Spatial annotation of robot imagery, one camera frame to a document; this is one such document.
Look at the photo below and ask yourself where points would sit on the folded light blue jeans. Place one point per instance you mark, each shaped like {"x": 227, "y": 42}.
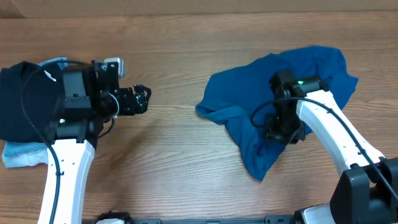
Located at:
{"x": 18, "y": 154}

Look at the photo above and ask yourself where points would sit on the folded black shirt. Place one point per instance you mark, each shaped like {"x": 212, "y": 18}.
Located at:
{"x": 20, "y": 115}

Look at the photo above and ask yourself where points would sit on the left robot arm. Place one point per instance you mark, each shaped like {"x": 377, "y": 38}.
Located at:
{"x": 90, "y": 98}

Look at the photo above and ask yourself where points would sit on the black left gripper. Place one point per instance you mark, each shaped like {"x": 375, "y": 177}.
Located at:
{"x": 132, "y": 100}

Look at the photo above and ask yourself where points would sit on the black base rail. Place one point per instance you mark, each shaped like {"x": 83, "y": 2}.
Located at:
{"x": 124, "y": 217}

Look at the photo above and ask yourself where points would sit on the blue polo shirt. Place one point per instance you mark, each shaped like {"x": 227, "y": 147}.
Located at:
{"x": 232, "y": 96}

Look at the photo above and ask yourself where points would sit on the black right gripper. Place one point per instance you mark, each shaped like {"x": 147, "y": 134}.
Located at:
{"x": 277, "y": 125}

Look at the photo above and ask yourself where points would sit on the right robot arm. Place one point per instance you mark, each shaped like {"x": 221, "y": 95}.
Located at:
{"x": 367, "y": 189}

